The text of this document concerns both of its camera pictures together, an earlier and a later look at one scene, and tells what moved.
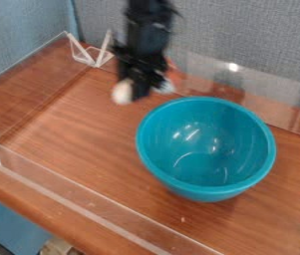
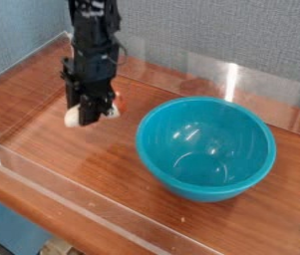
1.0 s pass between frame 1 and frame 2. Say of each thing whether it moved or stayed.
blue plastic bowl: stayed
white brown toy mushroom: moved
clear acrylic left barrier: stayed
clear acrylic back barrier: stayed
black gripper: moved
